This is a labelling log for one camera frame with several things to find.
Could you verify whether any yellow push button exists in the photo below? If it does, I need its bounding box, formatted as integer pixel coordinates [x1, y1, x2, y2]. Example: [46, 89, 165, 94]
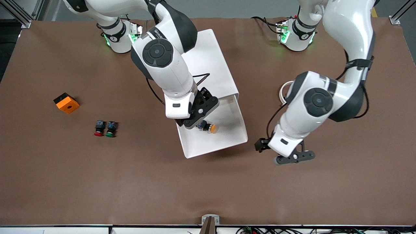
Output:
[197, 120, 217, 134]

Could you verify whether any green push button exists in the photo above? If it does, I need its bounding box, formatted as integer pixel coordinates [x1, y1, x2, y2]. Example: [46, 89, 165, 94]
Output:
[105, 121, 117, 138]

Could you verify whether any orange black button box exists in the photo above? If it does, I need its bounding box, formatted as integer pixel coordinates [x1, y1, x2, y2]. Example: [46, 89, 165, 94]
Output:
[53, 93, 80, 114]

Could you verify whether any white curved plastic arc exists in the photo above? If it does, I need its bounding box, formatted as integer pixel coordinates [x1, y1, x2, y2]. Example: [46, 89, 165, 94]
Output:
[279, 81, 294, 106]

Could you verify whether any brown table mat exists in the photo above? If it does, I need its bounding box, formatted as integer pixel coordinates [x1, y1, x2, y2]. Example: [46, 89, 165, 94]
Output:
[0, 17, 416, 226]

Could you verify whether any tangled cable bundle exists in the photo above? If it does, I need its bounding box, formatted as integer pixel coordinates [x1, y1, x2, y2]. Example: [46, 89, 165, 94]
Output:
[236, 227, 416, 234]

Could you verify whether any grey front camera mount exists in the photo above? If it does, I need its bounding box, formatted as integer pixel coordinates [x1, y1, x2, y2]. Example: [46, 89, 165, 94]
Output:
[201, 214, 220, 234]

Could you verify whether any silver right base bracket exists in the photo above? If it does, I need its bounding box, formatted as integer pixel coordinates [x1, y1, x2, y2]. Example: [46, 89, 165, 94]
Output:
[130, 24, 143, 46]

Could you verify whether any silver base bracket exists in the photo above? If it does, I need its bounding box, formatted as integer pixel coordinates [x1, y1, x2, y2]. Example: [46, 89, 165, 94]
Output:
[130, 24, 143, 46]
[276, 20, 290, 44]

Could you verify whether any silver left base bracket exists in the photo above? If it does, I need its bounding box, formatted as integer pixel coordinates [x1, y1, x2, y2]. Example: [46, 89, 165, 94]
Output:
[276, 20, 290, 44]

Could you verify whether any black left base cable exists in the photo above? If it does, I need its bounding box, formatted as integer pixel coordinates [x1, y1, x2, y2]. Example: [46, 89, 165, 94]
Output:
[252, 16, 280, 34]

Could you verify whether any white table edge rail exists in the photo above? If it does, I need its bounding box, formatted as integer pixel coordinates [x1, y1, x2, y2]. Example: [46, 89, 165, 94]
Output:
[0, 224, 416, 234]

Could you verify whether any aluminium frame post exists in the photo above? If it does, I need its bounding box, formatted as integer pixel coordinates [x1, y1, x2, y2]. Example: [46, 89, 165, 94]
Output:
[0, 0, 44, 30]
[389, 0, 416, 25]

